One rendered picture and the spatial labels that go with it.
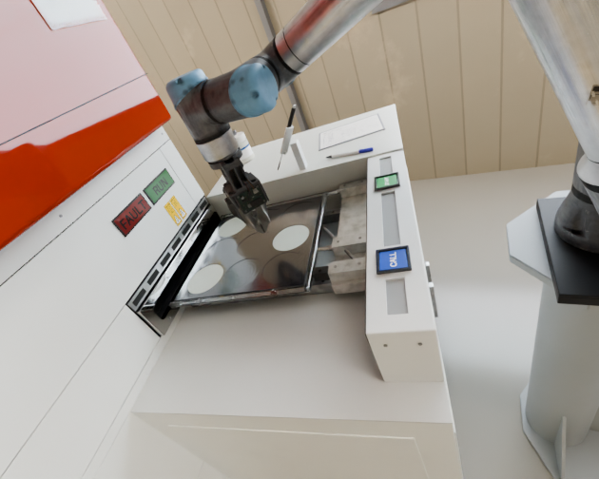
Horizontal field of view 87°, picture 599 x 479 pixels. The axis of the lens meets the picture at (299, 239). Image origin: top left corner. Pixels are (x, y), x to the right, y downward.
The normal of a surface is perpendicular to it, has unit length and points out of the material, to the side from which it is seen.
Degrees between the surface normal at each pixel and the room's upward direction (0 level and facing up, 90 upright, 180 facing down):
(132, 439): 90
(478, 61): 90
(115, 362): 90
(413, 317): 0
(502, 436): 0
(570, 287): 1
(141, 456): 90
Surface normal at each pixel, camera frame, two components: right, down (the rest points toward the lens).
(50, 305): 0.92, -0.16
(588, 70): -0.56, 0.73
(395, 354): -0.17, 0.65
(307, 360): -0.35, -0.75
